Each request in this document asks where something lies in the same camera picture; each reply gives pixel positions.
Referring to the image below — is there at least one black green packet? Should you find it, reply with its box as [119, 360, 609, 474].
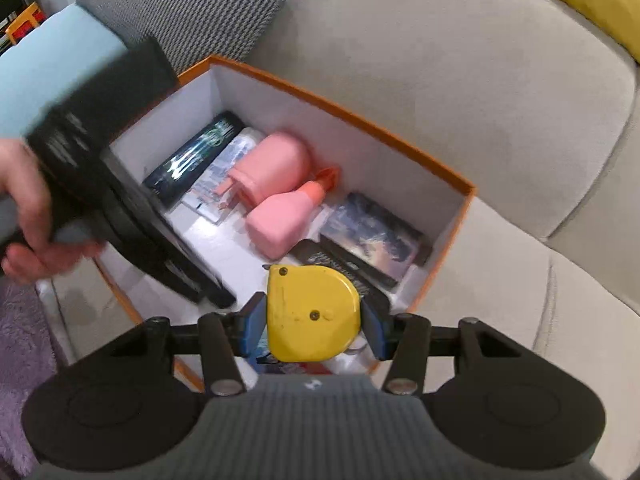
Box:
[142, 110, 247, 208]

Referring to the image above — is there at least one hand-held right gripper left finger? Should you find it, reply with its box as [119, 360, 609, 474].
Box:
[114, 292, 267, 396]

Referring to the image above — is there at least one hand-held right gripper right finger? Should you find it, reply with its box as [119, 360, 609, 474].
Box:
[361, 301, 521, 392]

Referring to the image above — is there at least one purple fluffy blanket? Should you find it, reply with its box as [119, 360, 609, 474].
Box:
[0, 275, 71, 478]

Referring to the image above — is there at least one dark picture box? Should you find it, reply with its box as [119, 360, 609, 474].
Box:
[318, 191, 433, 283]

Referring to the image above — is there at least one pink pump bottle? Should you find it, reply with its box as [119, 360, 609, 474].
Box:
[245, 166, 343, 259]

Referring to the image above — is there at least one black flat pack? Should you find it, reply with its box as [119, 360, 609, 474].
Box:
[290, 238, 401, 318]

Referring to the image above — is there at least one yellow tape measure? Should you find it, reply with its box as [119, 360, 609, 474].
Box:
[265, 263, 362, 363]

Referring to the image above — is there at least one white printed packet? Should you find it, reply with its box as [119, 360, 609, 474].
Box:
[181, 127, 266, 223]

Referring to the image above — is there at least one round pink bottle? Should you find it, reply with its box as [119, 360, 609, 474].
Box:
[216, 131, 315, 211]

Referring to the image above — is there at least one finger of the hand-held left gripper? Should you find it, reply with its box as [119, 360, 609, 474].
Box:
[107, 150, 237, 309]

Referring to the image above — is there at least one orange cardboard box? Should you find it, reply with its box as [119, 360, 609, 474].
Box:
[35, 55, 476, 393]

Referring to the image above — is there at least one grey patterned pillow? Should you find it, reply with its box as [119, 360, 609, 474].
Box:
[75, 0, 305, 78]

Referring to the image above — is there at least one person's left hand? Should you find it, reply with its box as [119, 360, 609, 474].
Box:
[0, 137, 106, 286]

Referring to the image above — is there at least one light blue pillow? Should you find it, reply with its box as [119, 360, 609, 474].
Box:
[0, 7, 131, 241]

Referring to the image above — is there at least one background shelf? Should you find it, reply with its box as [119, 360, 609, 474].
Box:
[0, 0, 48, 56]

